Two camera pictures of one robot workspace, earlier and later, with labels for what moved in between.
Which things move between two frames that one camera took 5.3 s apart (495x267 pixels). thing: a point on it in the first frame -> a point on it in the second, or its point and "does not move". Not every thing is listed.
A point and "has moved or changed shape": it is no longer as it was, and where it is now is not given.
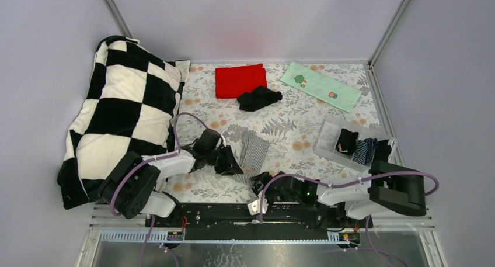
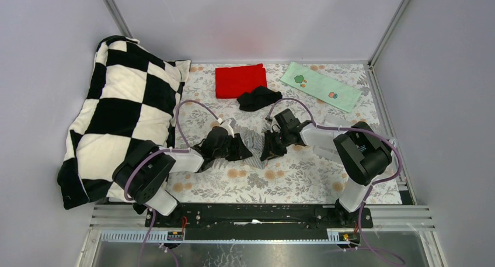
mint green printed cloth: x=321 y=87 does not move
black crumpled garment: x=260 y=96 does not move
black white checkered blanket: x=129 y=105 does not move
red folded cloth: x=233 y=82 does not move
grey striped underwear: x=252 y=151 has moved or changed shape
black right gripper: x=258 y=179 -> x=271 y=151
